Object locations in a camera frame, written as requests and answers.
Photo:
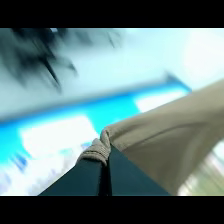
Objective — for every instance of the beige garment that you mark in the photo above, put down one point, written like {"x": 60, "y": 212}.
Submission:
{"x": 166, "y": 133}

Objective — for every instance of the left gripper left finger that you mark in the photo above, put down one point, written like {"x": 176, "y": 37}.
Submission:
{"x": 76, "y": 180}

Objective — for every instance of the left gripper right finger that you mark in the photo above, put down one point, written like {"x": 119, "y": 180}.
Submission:
{"x": 133, "y": 180}

